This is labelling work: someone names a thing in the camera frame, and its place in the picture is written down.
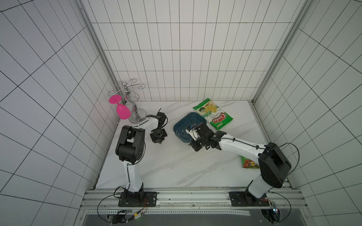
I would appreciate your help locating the green Chuba chips bag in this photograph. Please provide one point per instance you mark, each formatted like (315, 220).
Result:
(217, 117)

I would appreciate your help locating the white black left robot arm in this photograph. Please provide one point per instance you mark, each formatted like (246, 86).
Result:
(130, 149)

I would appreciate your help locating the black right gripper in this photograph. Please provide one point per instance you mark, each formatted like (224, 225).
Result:
(200, 137)

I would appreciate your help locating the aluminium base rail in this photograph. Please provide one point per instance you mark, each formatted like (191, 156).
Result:
(229, 200)

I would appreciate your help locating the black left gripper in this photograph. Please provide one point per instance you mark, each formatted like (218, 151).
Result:
(156, 140)

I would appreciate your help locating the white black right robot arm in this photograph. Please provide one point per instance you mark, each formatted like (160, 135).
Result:
(270, 160)

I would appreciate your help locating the green red snack packet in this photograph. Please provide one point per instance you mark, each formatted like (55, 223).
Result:
(249, 164)

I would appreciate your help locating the pink plastic goblet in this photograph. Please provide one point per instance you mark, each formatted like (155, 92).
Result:
(122, 110)

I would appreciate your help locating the chrome cup holder stand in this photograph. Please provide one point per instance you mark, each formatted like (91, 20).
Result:
(130, 98)

